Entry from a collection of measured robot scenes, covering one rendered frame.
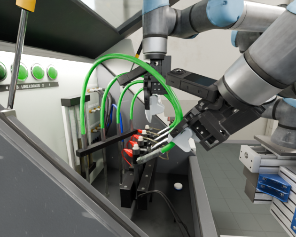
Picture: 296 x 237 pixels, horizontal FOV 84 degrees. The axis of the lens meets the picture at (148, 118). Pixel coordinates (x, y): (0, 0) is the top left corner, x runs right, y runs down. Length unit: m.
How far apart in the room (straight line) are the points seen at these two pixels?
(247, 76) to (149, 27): 0.33
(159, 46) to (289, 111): 0.72
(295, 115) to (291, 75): 0.75
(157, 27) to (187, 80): 0.23
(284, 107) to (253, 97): 0.75
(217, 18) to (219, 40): 3.09
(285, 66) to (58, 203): 0.35
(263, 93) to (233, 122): 0.07
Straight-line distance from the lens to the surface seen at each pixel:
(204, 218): 0.61
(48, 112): 0.64
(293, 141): 1.03
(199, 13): 0.51
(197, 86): 0.31
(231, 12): 0.48
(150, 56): 0.51
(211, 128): 0.32
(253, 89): 0.27
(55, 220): 0.34
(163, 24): 0.53
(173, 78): 0.34
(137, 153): 0.60
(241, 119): 0.31
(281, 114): 1.03
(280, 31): 0.26
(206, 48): 3.49
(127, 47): 0.93
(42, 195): 0.32
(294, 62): 0.26
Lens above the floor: 1.37
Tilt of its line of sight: 15 degrees down
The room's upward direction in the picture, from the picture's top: straight up
